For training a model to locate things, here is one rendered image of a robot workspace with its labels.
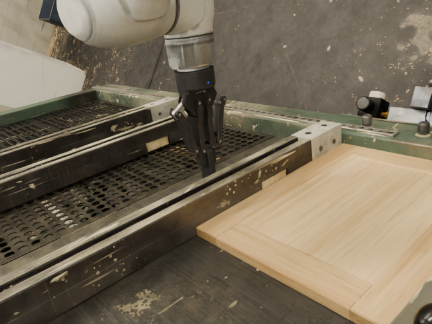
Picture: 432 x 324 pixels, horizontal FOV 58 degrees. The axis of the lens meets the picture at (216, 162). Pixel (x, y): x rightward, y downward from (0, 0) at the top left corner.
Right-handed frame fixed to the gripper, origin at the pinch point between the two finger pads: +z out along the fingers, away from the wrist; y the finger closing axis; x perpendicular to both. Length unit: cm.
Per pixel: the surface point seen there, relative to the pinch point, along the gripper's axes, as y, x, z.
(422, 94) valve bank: -58, 18, -2
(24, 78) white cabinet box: -67, -373, 22
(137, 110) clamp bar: -20, -63, 2
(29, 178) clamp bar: 25.4, -39.5, 3.6
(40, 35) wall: -137, -506, -11
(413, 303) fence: 6.9, 45.3, 3.9
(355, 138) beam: -38.1, 11.0, 4.6
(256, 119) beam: -38.1, -22.6, 4.6
